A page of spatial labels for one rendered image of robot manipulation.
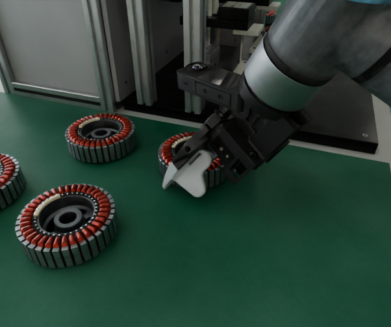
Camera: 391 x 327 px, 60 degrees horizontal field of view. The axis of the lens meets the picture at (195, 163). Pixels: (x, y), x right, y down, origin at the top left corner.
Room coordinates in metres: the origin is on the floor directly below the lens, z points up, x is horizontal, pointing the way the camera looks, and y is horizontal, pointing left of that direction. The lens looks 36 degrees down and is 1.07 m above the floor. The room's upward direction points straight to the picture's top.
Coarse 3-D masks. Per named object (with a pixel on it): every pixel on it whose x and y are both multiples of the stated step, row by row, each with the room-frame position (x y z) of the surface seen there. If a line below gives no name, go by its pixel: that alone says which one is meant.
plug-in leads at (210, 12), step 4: (208, 0) 0.73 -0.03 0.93; (216, 0) 0.76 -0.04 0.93; (208, 4) 0.73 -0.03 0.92; (212, 4) 0.76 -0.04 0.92; (216, 4) 0.76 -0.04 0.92; (208, 8) 0.73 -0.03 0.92; (212, 8) 0.76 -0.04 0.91; (216, 8) 0.76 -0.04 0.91; (208, 12) 0.73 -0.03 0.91; (212, 12) 0.75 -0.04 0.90; (216, 12) 0.76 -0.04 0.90; (208, 16) 0.73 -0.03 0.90; (212, 16) 0.74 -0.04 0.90
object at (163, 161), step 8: (176, 136) 0.46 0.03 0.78; (184, 136) 0.45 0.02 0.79; (168, 144) 0.43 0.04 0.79; (176, 144) 0.43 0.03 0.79; (208, 144) 0.44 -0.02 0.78; (160, 152) 0.41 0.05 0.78; (168, 152) 0.41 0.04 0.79; (176, 152) 0.43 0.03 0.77; (160, 160) 0.39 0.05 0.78; (168, 160) 0.39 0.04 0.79; (216, 160) 0.39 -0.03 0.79; (160, 168) 0.39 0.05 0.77; (208, 168) 0.37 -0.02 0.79; (216, 168) 0.37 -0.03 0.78; (224, 168) 0.38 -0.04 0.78; (208, 176) 0.37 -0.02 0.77; (216, 176) 0.37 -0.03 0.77; (224, 176) 0.38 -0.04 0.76; (176, 184) 0.37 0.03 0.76; (208, 184) 0.37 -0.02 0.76; (216, 184) 0.37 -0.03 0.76
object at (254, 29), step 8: (224, 8) 0.72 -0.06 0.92; (232, 8) 0.72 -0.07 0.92; (240, 8) 0.71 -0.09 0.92; (248, 8) 0.71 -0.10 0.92; (216, 16) 0.75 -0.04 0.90; (224, 16) 0.72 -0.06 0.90; (232, 16) 0.72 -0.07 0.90; (240, 16) 0.71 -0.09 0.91; (248, 16) 0.71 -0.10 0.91; (208, 24) 0.73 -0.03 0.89; (216, 24) 0.72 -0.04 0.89; (224, 24) 0.72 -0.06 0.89; (232, 24) 0.71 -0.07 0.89; (240, 24) 0.71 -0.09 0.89; (248, 24) 0.71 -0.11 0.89; (256, 24) 0.75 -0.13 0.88; (208, 32) 0.78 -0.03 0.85; (240, 32) 0.71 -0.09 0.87; (248, 32) 0.71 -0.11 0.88; (256, 32) 0.70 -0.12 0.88; (208, 40) 0.79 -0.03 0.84
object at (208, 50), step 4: (208, 48) 0.77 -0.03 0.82; (212, 48) 0.77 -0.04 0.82; (216, 48) 0.77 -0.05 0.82; (208, 52) 0.75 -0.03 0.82; (212, 52) 0.75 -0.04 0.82; (216, 52) 0.77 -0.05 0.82; (208, 56) 0.73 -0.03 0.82; (212, 56) 0.74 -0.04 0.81; (216, 56) 0.77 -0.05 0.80; (208, 60) 0.73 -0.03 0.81; (212, 60) 0.74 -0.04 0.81; (216, 60) 0.77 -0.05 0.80; (212, 64) 0.74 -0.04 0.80; (216, 64) 0.77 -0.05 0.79
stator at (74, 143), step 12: (84, 120) 0.51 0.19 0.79; (96, 120) 0.51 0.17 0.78; (108, 120) 0.51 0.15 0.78; (120, 120) 0.51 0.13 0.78; (72, 132) 0.46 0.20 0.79; (84, 132) 0.49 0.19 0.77; (96, 132) 0.49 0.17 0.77; (108, 132) 0.48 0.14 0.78; (120, 132) 0.47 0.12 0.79; (132, 132) 0.47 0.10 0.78; (72, 144) 0.44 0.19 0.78; (84, 144) 0.43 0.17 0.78; (96, 144) 0.43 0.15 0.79; (108, 144) 0.44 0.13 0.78; (120, 144) 0.44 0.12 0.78; (132, 144) 0.47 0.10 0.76; (84, 156) 0.43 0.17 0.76; (96, 156) 0.43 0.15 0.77; (108, 156) 0.43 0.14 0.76; (120, 156) 0.44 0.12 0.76
